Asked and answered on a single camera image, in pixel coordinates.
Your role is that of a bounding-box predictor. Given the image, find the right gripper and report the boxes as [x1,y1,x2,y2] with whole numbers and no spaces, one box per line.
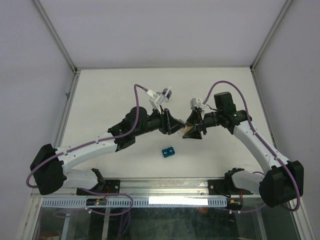
[182,109,223,140]

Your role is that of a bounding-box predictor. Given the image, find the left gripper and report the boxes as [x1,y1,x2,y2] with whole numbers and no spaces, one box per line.
[134,106,186,138]

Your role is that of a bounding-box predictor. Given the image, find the clear pill bottle yellow capsules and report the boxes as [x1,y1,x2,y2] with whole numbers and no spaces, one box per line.
[177,125,193,136]

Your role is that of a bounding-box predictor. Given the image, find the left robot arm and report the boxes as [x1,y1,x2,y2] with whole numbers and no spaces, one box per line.
[30,106,185,196]

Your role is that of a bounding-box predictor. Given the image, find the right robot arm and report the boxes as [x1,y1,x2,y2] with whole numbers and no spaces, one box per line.
[183,92,304,208]

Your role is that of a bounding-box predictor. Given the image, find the teal pill organizer box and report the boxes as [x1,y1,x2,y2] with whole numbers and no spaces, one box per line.
[161,146,176,158]

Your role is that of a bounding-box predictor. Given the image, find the white blue pill bottle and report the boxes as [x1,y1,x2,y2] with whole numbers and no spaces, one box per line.
[161,87,172,103]

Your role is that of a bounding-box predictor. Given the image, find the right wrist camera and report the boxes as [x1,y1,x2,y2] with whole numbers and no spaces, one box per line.
[190,97,206,111]

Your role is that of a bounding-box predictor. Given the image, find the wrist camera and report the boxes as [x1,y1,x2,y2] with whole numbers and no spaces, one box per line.
[146,89,165,113]
[190,97,206,111]

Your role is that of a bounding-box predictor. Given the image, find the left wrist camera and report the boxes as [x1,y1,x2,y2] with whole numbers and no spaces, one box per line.
[146,89,165,113]

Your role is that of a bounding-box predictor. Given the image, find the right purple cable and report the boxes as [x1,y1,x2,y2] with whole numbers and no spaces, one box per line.
[203,80,301,214]

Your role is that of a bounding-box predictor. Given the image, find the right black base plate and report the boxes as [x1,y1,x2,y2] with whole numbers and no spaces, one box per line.
[207,178,253,198]

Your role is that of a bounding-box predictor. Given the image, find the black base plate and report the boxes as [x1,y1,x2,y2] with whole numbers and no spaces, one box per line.
[207,178,253,198]
[89,179,121,195]

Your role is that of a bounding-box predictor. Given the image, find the aluminium mounting rail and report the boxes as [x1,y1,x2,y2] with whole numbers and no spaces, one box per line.
[26,170,263,198]

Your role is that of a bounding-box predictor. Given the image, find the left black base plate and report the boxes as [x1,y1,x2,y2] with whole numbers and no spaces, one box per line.
[89,179,121,195]

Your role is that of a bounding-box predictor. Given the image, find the perforated cable tray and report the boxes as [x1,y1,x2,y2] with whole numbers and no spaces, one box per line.
[42,196,227,209]

